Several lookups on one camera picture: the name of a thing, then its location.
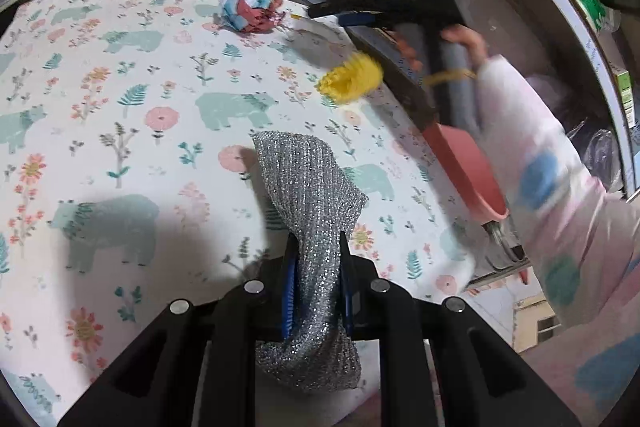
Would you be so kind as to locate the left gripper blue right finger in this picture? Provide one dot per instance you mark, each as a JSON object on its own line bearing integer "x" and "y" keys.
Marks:
{"x": 347, "y": 284}

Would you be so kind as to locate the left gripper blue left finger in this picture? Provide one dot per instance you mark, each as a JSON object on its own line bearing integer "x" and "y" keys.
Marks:
{"x": 288, "y": 295}

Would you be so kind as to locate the silver mesh scrub cloth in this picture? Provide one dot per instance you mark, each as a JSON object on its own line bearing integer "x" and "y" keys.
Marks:
{"x": 317, "y": 202}

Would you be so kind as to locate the colourful wrapper ball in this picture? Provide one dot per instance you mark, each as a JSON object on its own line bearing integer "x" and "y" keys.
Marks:
{"x": 251, "y": 16}

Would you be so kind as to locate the pink sleeved right forearm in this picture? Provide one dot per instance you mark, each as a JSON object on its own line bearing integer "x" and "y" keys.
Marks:
{"x": 582, "y": 241}

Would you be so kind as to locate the pink plastic trash bucket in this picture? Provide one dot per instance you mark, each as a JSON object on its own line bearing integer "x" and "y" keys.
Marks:
{"x": 468, "y": 169}

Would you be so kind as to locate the person's right hand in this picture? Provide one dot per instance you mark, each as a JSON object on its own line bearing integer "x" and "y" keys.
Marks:
{"x": 471, "y": 40}

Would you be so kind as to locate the small yellow foam net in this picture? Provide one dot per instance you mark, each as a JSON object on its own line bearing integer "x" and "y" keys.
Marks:
{"x": 356, "y": 77}

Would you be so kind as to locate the floral bear tablecloth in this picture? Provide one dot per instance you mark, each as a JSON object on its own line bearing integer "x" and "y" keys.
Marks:
{"x": 129, "y": 179}

